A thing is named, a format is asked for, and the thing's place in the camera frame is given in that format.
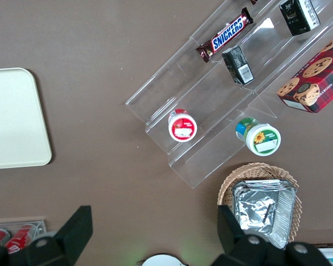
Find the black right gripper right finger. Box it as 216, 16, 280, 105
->
212, 205, 289, 266

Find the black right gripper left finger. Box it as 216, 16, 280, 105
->
8, 205, 93, 266

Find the foil wrapped sandwich pack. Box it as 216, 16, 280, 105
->
232, 186, 297, 249
234, 179, 298, 192

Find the light tan wicker basket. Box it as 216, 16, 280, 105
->
216, 162, 302, 244

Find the cream plastic tray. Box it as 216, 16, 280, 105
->
0, 67, 53, 170

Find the clear acrylic bottle rack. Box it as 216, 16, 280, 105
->
0, 218, 48, 250

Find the green lid white cup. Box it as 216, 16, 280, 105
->
235, 116, 282, 156

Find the red lid white cup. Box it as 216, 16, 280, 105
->
168, 108, 198, 143

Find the clear acrylic stepped stand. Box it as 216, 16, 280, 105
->
188, 0, 333, 117
124, 35, 277, 190

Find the red tartan cookie box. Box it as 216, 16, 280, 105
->
276, 27, 333, 114

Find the small black carton box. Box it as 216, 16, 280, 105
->
279, 0, 321, 37
221, 45, 255, 85

